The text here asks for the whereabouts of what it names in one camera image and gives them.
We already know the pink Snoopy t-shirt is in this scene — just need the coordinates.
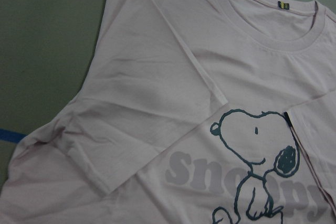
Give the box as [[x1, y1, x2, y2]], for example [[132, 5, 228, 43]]
[[1, 0, 335, 223]]

